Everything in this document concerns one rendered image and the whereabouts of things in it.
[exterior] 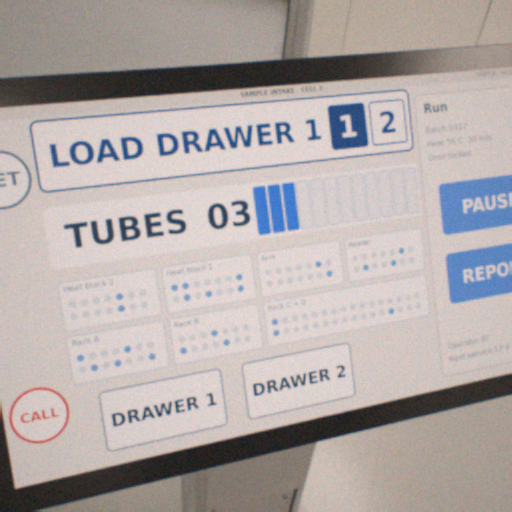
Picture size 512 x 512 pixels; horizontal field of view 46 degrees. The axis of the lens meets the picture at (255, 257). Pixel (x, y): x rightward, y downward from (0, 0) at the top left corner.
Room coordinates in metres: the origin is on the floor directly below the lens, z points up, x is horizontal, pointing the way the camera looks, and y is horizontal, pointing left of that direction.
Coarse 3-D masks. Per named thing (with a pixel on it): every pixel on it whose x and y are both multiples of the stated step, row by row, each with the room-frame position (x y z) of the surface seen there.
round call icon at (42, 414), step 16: (48, 384) 0.24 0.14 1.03; (64, 384) 0.25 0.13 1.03; (16, 400) 0.23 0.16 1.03; (32, 400) 0.23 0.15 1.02; (48, 400) 0.24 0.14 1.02; (64, 400) 0.24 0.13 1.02; (16, 416) 0.22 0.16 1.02; (32, 416) 0.23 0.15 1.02; (48, 416) 0.23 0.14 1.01; (64, 416) 0.23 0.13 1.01; (16, 432) 0.22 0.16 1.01; (32, 432) 0.22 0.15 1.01; (48, 432) 0.22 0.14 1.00; (64, 432) 0.22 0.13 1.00; (16, 448) 0.21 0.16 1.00
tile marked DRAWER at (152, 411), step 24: (144, 384) 0.26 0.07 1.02; (168, 384) 0.26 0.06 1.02; (192, 384) 0.27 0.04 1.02; (216, 384) 0.27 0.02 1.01; (120, 408) 0.24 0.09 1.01; (144, 408) 0.25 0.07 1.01; (168, 408) 0.25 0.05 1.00; (192, 408) 0.26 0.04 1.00; (216, 408) 0.26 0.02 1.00; (120, 432) 0.23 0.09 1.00; (144, 432) 0.24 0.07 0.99; (168, 432) 0.24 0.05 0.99; (192, 432) 0.24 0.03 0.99
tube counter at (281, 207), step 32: (224, 192) 0.37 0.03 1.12; (256, 192) 0.38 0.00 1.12; (288, 192) 0.38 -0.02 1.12; (320, 192) 0.39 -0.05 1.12; (352, 192) 0.40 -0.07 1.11; (384, 192) 0.41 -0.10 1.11; (416, 192) 0.42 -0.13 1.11; (224, 224) 0.35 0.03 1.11; (256, 224) 0.36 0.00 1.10; (288, 224) 0.37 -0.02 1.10; (320, 224) 0.38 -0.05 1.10; (352, 224) 0.38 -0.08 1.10
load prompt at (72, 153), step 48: (336, 96) 0.45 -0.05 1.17; (384, 96) 0.46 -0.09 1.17; (48, 144) 0.36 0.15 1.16; (96, 144) 0.37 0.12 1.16; (144, 144) 0.38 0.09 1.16; (192, 144) 0.39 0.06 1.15; (240, 144) 0.40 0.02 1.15; (288, 144) 0.41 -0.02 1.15; (336, 144) 0.42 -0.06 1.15; (384, 144) 0.43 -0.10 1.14; (48, 192) 0.33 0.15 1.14
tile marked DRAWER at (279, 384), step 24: (264, 360) 0.29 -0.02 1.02; (288, 360) 0.30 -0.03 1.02; (312, 360) 0.30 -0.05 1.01; (336, 360) 0.31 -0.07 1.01; (264, 384) 0.28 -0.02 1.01; (288, 384) 0.29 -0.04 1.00; (312, 384) 0.29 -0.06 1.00; (336, 384) 0.30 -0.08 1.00; (264, 408) 0.27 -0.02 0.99; (288, 408) 0.27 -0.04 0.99
